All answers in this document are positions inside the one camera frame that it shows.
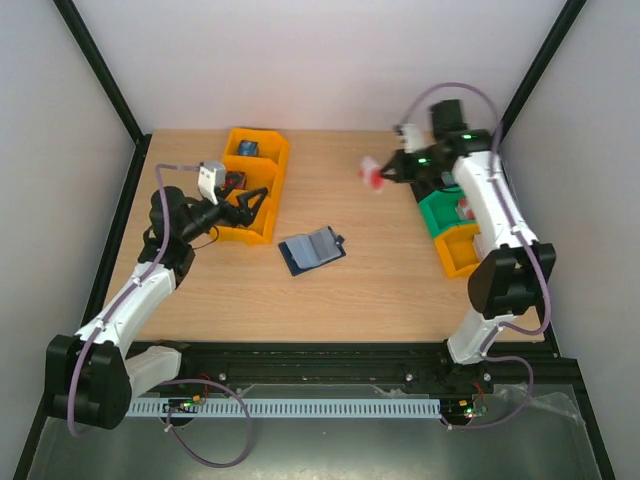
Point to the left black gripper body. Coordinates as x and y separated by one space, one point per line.
230 216

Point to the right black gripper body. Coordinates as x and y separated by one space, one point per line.
400 167

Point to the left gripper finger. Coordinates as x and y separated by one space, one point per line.
232 190
251 202

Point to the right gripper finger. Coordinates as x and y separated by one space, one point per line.
395 177
395 165

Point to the white red credit card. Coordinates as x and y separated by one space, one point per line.
370 174

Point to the blue leather card holder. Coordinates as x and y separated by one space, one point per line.
306 252

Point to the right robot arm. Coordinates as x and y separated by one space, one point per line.
514 266

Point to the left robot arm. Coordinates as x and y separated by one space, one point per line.
90 379

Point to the red VIP card stack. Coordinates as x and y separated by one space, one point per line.
236 180

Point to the teal card stack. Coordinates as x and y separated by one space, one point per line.
448 179

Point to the blue card stack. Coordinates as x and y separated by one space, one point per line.
247 148

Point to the white red card stack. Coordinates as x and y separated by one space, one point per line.
464 210

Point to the black bin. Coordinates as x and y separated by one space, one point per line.
424 187

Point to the green bin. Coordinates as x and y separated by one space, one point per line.
438 210

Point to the yellow bin right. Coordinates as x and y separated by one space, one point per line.
455 248

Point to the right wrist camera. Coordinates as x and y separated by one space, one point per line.
411 137

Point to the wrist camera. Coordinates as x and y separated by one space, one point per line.
411 137
211 175

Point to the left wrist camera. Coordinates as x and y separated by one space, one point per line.
211 175

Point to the black frame post left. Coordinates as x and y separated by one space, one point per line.
91 52

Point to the black frame post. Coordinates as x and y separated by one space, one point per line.
543 58
91 52

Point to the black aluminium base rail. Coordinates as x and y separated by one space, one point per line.
414 368

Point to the black frame post right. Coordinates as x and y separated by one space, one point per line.
543 58

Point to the light blue cable duct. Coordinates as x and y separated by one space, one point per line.
290 408

